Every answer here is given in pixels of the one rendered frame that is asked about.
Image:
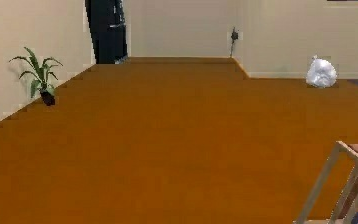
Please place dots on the green house plant black pot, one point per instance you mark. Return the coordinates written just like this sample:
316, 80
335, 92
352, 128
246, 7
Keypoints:
40, 75

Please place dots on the dark framed wall picture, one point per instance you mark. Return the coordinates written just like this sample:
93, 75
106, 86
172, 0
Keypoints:
344, 0

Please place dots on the white garbage bag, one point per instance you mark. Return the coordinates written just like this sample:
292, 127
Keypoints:
321, 74

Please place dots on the pale wooden chair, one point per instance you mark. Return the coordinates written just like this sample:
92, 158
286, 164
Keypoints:
340, 186

